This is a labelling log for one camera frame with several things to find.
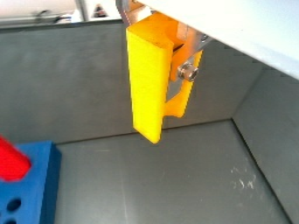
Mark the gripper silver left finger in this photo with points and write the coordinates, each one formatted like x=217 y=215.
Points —
x=133 y=11

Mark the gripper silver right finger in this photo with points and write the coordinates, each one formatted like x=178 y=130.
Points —
x=184 y=68

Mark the yellow arch block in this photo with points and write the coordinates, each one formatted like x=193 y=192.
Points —
x=152 y=41

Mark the blue peg board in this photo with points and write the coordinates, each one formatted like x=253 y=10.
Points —
x=29 y=199

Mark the red hexagonal peg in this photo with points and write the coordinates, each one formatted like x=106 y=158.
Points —
x=15 y=164

